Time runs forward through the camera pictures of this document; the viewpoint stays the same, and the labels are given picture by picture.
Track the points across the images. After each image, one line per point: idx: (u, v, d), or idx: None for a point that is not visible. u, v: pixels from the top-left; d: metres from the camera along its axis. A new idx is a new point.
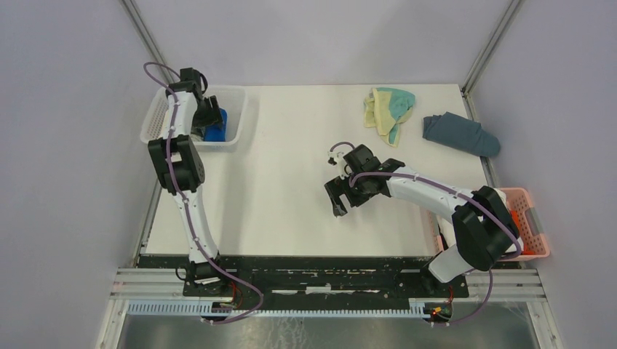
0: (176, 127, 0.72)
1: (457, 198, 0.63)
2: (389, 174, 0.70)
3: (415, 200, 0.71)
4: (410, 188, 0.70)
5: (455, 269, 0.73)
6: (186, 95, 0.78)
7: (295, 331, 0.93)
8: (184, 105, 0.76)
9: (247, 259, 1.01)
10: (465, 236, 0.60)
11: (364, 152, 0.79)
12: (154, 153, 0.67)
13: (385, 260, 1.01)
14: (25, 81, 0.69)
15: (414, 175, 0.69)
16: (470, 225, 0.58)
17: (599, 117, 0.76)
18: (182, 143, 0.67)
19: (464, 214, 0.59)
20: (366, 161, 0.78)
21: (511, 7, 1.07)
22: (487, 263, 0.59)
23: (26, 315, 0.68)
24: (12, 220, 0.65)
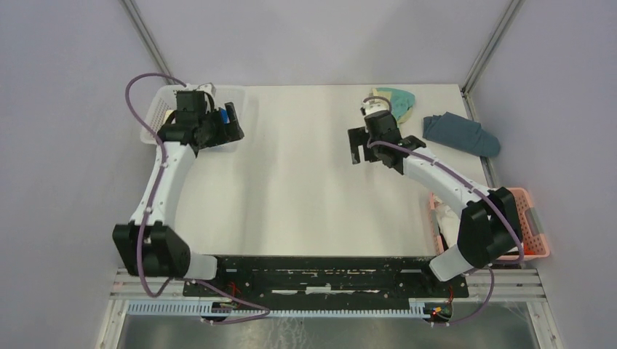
0: (155, 206, 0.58)
1: (472, 193, 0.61)
2: (407, 152, 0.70)
3: (428, 184, 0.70)
4: (426, 172, 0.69)
5: (452, 268, 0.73)
6: (179, 152, 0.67)
7: (295, 331, 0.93)
8: (172, 169, 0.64)
9: (247, 259, 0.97)
10: (468, 230, 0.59)
11: (388, 121, 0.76)
12: (121, 243, 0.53)
13: (385, 260, 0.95)
14: (23, 81, 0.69)
15: (432, 159, 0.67)
16: (479, 222, 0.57)
17: (598, 117, 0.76)
18: (157, 235, 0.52)
19: (476, 209, 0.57)
20: (388, 131, 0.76)
21: (511, 7, 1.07)
22: (484, 261, 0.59)
23: (26, 315, 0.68)
24: (13, 219, 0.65)
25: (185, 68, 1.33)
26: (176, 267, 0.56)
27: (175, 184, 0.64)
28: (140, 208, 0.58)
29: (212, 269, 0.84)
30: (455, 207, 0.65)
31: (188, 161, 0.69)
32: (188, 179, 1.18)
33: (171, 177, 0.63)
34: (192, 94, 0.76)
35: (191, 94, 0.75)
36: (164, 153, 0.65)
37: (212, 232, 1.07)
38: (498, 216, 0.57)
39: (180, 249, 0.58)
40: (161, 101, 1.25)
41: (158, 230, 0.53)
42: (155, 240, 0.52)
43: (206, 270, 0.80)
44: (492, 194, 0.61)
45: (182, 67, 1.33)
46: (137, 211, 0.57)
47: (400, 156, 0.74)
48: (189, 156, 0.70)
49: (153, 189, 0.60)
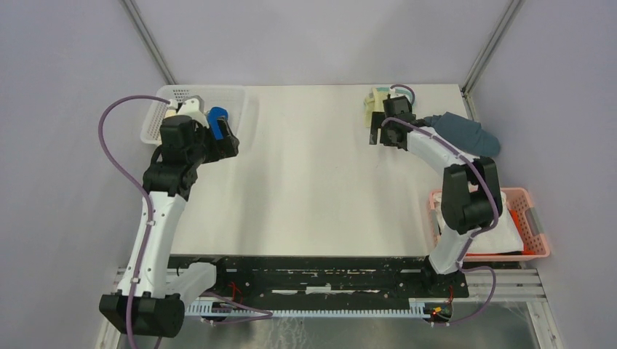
0: (142, 275, 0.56)
1: (458, 158, 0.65)
2: (409, 126, 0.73)
3: (425, 156, 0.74)
4: (422, 145, 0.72)
5: (447, 257, 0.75)
6: (166, 205, 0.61)
7: (295, 331, 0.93)
8: (159, 229, 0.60)
9: (247, 259, 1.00)
10: (449, 190, 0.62)
11: (403, 104, 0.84)
12: (110, 315, 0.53)
13: (385, 260, 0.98)
14: (23, 81, 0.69)
15: (431, 134, 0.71)
16: (455, 180, 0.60)
17: (598, 116, 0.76)
18: (145, 310, 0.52)
19: (455, 169, 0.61)
20: (401, 111, 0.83)
21: (511, 6, 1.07)
22: (459, 223, 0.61)
23: (26, 314, 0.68)
24: (13, 219, 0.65)
25: (185, 68, 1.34)
26: (169, 329, 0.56)
27: (165, 241, 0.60)
28: (128, 275, 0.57)
29: (212, 273, 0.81)
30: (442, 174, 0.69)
31: (179, 209, 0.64)
32: None
33: (159, 235, 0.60)
34: (177, 129, 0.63)
35: (177, 131, 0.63)
36: (150, 208, 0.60)
37: (212, 232, 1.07)
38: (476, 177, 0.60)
39: (174, 310, 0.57)
40: (161, 101, 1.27)
41: (146, 305, 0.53)
42: (144, 314, 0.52)
43: (207, 282, 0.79)
44: (476, 161, 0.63)
45: (183, 67, 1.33)
46: (124, 280, 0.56)
47: (405, 131, 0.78)
48: (180, 202, 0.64)
49: (140, 253, 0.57)
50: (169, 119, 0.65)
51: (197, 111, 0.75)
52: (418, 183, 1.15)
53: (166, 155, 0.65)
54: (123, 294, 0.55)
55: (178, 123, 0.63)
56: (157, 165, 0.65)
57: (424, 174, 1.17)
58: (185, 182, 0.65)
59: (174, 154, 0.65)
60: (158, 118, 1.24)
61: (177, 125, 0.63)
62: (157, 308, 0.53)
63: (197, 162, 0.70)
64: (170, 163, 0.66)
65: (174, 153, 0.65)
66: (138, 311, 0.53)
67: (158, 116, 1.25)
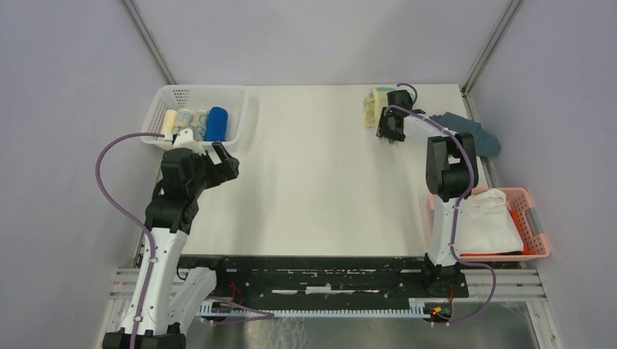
0: (145, 313, 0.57)
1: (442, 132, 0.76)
2: (407, 111, 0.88)
3: (418, 136, 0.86)
4: (415, 126, 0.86)
5: (440, 241, 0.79)
6: (168, 242, 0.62)
7: (295, 331, 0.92)
8: (161, 265, 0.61)
9: (247, 259, 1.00)
10: (431, 158, 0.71)
11: (404, 95, 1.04)
12: None
13: (385, 260, 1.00)
14: (24, 81, 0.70)
15: (423, 116, 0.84)
16: (437, 150, 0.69)
17: (599, 116, 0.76)
18: (148, 347, 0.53)
19: (438, 139, 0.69)
20: (401, 102, 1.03)
21: (511, 7, 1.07)
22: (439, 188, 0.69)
23: (26, 313, 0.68)
24: (12, 218, 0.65)
25: (185, 68, 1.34)
26: None
27: (167, 278, 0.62)
28: (131, 313, 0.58)
29: (211, 280, 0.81)
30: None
31: (180, 245, 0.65)
32: None
33: (161, 272, 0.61)
34: (177, 165, 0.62)
35: (177, 167, 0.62)
36: (152, 246, 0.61)
37: (214, 232, 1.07)
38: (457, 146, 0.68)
39: (174, 342, 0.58)
40: (161, 101, 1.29)
41: (148, 342, 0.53)
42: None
43: (207, 291, 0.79)
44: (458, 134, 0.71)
45: (183, 67, 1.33)
46: (128, 318, 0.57)
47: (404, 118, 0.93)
48: (182, 238, 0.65)
49: (143, 289, 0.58)
50: (170, 153, 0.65)
51: (192, 141, 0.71)
52: (418, 183, 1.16)
53: (168, 190, 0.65)
54: (126, 331, 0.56)
55: (179, 159, 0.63)
56: (160, 199, 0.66)
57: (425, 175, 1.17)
58: (186, 217, 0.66)
59: (175, 188, 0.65)
60: (158, 118, 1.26)
61: (177, 161, 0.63)
62: (158, 345, 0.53)
63: (198, 194, 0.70)
64: (172, 197, 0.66)
65: (177, 188, 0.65)
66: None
67: (158, 117, 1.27)
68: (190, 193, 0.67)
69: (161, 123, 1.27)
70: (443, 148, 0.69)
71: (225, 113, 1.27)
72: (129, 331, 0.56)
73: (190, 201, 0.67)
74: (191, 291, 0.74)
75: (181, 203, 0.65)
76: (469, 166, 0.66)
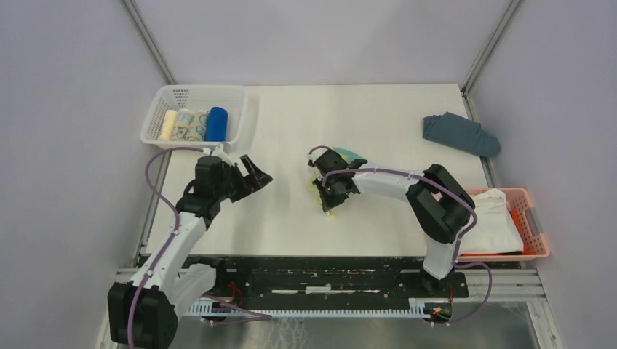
0: (156, 271, 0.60)
1: (410, 178, 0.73)
2: (353, 170, 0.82)
3: (379, 190, 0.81)
4: (372, 181, 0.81)
5: (443, 260, 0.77)
6: (191, 221, 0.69)
7: (295, 331, 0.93)
8: (182, 238, 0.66)
9: (247, 259, 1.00)
10: (421, 211, 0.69)
11: (332, 156, 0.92)
12: (112, 302, 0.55)
13: (385, 260, 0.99)
14: (23, 79, 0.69)
15: (373, 169, 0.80)
16: (424, 200, 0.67)
17: (599, 116, 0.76)
18: (149, 304, 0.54)
19: (418, 190, 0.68)
20: (334, 163, 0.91)
21: (511, 7, 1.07)
22: (449, 236, 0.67)
23: (27, 313, 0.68)
24: (13, 217, 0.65)
25: (185, 69, 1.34)
26: (164, 337, 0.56)
27: (182, 251, 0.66)
28: (142, 271, 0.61)
29: (211, 276, 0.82)
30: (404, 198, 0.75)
31: (198, 233, 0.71)
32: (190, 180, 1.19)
33: (179, 244, 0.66)
34: (208, 168, 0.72)
35: (207, 170, 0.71)
36: (177, 222, 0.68)
37: (215, 232, 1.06)
38: (438, 187, 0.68)
39: (172, 316, 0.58)
40: (161, 101, 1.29)
41: (150, 299, 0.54)
42: (147, 307, 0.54)
43: (206, 287, 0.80)
44: (426, 174, 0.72)
45: (183, 67, 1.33)
46: (138, 274, 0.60)
47: (348, 177, 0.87)
48: (201, 227, 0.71)
49: (160, 252, 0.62)
50: (204, 158, 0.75)
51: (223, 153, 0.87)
52: None
53: (196, 189, 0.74)
54: (133, 285, 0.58)
55: (210, 163, 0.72)
56: (189, 196, 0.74)
57: None
58: (209, 213, 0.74)
59: (204, 188, 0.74)
60: (158, 119, 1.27)
61: (209, 164, 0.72)
62: (160, 304, 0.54)
63: (223, 196, 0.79)
64: (199, 195, 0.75)
65: (204, 188, 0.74)
66: (142, 301, 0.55)
67: (158, 117, 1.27)
68: (215, 194, 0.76)
69: (161, 123, 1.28)
70: (427, 196, 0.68)
71: (225, 113, 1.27)
72: (137, 284, 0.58)
73: (215, 200, 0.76)
74: (189, 283, 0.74)
75: (207, 201, 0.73)
76: (461, 201, 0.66)
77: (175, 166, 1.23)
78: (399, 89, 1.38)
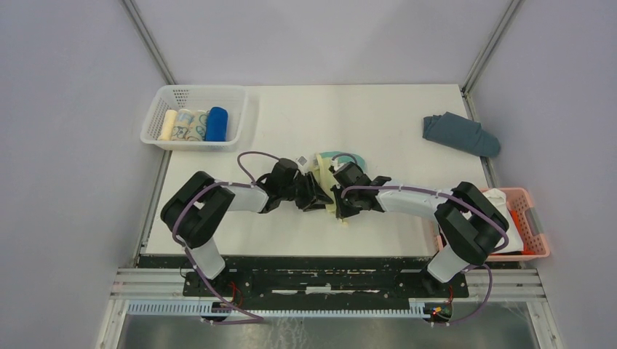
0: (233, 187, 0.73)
1: (438, 196, 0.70)
2: (377, 188, 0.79)
3: (405, 206, 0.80)
4: (397, 198, 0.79)
5: (452, 267, 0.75)
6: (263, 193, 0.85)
7: (295, 331, 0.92)
8: (252, 191, 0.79)
9: (247, 259, 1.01)
10: (452, 232, 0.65)
11: (354, 170, 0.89)
12: (193, 182, 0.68)
13: (385, 260, 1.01)
14: (22, 80, 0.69)
15: (397, 186, 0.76)
16: (455, 220, 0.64)
17: (599, 116, 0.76)
18: (218, 198, 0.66)
19: (447, 211, 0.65)
20: (356, 177, 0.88)
21: (511, 7, 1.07)
22: (482, 257, 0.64)
23: (27, 313, 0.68)
24: (12, 217, 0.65)
25: (186, 69, 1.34)
26: (207, 234, 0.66)
27: (247, 196, 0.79)
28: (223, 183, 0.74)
29: (215, 266, 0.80)
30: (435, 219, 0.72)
31: (253, 203, 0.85)
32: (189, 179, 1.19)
33: (248, 192, 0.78)
34: (284, 169, 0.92)
35: (282, 170, 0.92)
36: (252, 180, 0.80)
37: None
38: (469, 208, 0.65)
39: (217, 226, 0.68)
40: (161, 101, 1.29)
41: (220, 196, 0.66)
42: (217, 198, 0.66)
43: (214, 269, 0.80)
44: (455, 192, 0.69)
45: (182, 67, 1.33)
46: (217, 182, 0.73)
47: (371, 195, 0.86)
48: (257, 207, 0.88)
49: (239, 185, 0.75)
50: (288, 161, 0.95)
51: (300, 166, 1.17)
52: (416, 184, 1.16)
53: (269, 182, 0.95)
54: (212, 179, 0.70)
55: (286, 166, 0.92)
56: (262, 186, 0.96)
57: (425, 175, 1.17)
58: (270, 205, 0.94)
59: (273, 184, 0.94)
60: (158, 119, 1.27)
61: (286, 166, 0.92)
62: (228, 202, 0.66)
63: (285, 195, 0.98)
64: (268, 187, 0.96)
65: (274, 185, 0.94)
66: (215, 193, 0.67)
67: (158, 117, 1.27)
68: (279, 191, 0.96)
69: (161, 123, 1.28)
70: (458, 216, 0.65)
71: (225, 113, 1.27)
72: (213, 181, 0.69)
73: (276, 195, 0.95)
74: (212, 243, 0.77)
75: (271, 195, 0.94)
76: (490, 220, 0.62)
77: (174, 166, 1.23)
78: (398, 89, 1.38)
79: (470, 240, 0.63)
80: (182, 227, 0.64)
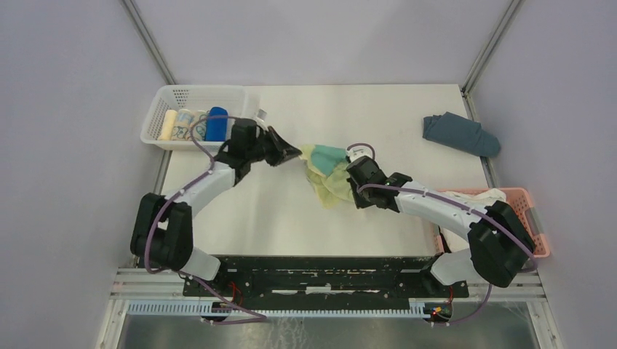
0: (187, 193, 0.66)
1: (471, 214, 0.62)
2: (397, 190, 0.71)
3: (427, 215, 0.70)
4: (418, 205, 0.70)
5: (458, 272, 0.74)
6: (225, 169, 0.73)
7: (295, 331, 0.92)
8: (214, 177, 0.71)
9: (247, 259, 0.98)
10: (481, 254, 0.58)
11: (370, 165, 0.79)
12: (145, 210, 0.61)
13: (385, 260, 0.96)
14: (24, 80, 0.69)
15: (423, 190, 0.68)
16: (488, 242, 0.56)
17: (598, 116, 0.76)
18: (175, 215, 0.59)
19: (481, 231, 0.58)
20: (371, 173, 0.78)
21: (511, 8, 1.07)
22: (508, 280, 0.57)
23: (28, 312, 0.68)
24: (14, 216, 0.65)
25: (186, 69, 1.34)
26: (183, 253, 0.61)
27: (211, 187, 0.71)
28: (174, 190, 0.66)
29: (212, 268, 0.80)
30: (465, 236, 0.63)
31: (225, 182, 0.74)
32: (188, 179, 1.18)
33: (212, 181, 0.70)
34: (244, 130, 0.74)
35: (244, 131, 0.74)
36: (213, 163, 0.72)
37: (213, 233, 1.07)
38: (503, 231, 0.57)
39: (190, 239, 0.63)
40: (161, 101, 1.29)
41: (176, 212, 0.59)
42: (173, 216, 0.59)
43: (210, 272, 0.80)
44: (489, 211, 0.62)
45: (182, 67, 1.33)
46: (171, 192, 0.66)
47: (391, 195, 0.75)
48: (231, 181, 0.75)
49: (196, 180, 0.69)
50: (242, 121, 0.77)
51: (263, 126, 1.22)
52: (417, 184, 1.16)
53: (231, 148, 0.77)
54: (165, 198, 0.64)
55: (244, 124, 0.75)
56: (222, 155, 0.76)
57: (425, 175, 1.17)
58: (241, 173, 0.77)
59: (238, 148, 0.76)
60: (158, 119, 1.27)
61: (244, 126, 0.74)
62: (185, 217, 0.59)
63: (253, 158, 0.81)
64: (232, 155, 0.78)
65: (239, 149, 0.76)
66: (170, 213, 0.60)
67: (158, 117, 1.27)
68: (247, 155, 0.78)
69: (161, 123, 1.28)
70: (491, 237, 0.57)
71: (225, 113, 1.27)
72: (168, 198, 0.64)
73: (245, 161, 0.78)
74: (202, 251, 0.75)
75: (238, 161, 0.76)
76: (517, 241, 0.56)
77: (174, 166, 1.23)
78: (398, 89, 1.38)
79: (495, 267, 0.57)
80: (156, 257, 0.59)
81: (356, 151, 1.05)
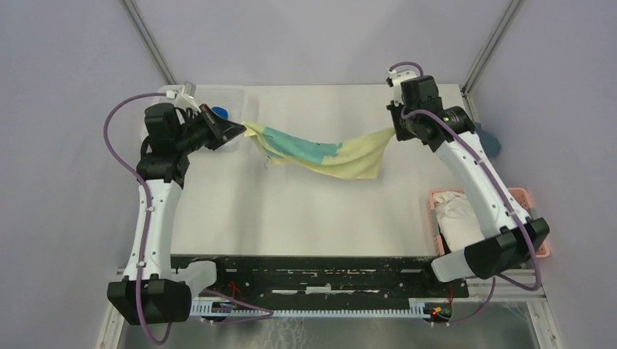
0: (148, 258, 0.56)
1: (509, 217, 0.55)
2: (454, 135, 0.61)
3: (458, 179, 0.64)
4: (463, 167, 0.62)
5: (454, 273, 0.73)
6: (164, 191, 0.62)
7: (295, 331, 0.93)
8: (159, 212, 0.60)
9: (247, 259, 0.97)
10: (487, 255, 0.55)
11: (431, 88, 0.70)
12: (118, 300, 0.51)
13: (385, 260, 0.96)
14: (25, 78, 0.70)
15: (479, 158, 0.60)
16: (504, 255, 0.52)
17: (596, 115, 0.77)
18: (156, 291, 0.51)
19: (507, 241, 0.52)
20: (428, 97, 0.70)
21: (511, 8, 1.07)
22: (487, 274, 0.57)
23: (29, 310, 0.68)
24: (17, 214, 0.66)
25: (185, 68, 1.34)
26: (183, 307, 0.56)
27: (165, 225, 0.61)
28: (133, 261, 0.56)
29: (211, 268, 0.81)
30: (486, 231, 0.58)
31: (175, 195, 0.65)
32: (187, 179, 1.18)
33: (159, 221, 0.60)
34: (161, 118, 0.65)
35: (161, 119, 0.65)
36: (148, 194, 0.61)
37: (212, 234, 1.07)
38: (525, 241, 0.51)
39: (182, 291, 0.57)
40: None
41: (156, 286, 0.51)
42: (153, 291, 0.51)
43: (207, 281, 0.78)
44: (527, 222, 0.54)
45: (182, 67, 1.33)
46: (130, 267, 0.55)
47: (438, 132, 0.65)
48: (177, 188, 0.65)
49: (143, 239, 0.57)
50: (154, 109, 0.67)
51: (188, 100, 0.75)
52: (418, 183, 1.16)
53: (156, 146, 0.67)
54: (130, 280, 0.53)
55: (162, 113, 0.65)
56: (149, 156, 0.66)
57: (425, 176, 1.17)
58: (179, 169, 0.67)
59: (164, 145, 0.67)
60: None
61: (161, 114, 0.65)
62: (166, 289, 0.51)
63: (188, 149, 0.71)
64: (161, 153, 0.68)
65: (164, 144, 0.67)
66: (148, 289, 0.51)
67: None
68: (179, 147, 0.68)
69: None
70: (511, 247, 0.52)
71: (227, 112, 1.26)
72: (134, 279, 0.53)
73: (179, 154, 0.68)
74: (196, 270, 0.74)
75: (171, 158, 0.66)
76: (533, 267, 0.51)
77: None
78: None
79: (492, 264, 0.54)
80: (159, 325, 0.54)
81: (401, 72, 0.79)
